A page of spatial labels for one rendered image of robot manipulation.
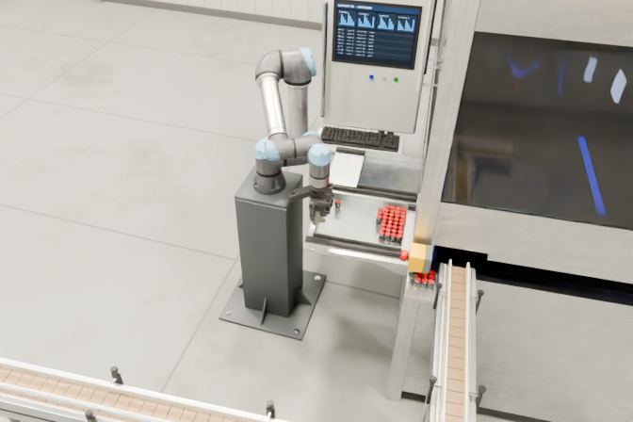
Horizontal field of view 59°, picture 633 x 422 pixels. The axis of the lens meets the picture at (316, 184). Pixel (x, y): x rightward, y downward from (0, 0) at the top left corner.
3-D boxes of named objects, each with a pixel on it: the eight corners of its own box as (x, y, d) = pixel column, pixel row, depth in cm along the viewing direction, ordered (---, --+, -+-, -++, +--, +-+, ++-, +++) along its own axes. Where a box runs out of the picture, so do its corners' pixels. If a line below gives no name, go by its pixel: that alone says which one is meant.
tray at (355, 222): (407, 210, 230) (408, 203, 228) (400, 254, 211) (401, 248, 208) (327, 197, 236) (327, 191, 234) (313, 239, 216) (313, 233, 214)
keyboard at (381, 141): (399, 137, 287) (399, 133, 285) (397, 153, 276) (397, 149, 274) (323, 128, 292) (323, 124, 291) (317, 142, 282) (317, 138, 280)
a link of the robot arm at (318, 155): (328, 140, 201) (333, 154, 194) (327, 165, 207) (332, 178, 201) (306, 142, 199) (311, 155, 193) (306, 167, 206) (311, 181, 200)
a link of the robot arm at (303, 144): (291, 131, 208) (297, 147, 200) (320, 128, 210) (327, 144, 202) (291, 148, 213) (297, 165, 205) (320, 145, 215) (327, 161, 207)
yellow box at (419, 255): (429, 259, 198) (431, 245, 193) (428, 274, 192) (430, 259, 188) (407, 256, 199) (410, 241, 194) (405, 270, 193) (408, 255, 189)
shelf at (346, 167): (438, 163, 260) (439, 160, 259) (430, 272, 206) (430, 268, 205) (337, 149, 268) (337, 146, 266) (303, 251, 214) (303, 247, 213)
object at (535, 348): (559, 170, 402) (598, 57, 348) (613, 446, 244) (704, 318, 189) (418, 151, 418) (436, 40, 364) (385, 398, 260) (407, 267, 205)
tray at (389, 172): (438, 166, 255) (440, 160, 253) (435, 202, 235) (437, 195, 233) (365, 155, 260) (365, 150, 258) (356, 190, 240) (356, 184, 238)
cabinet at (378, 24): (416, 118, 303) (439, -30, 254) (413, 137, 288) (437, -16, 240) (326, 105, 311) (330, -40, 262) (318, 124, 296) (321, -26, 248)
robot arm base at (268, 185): (248, 190, 253) (246, 173, 247) (260, 171, 264) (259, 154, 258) (279, 197, 250) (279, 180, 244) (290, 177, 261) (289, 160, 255)
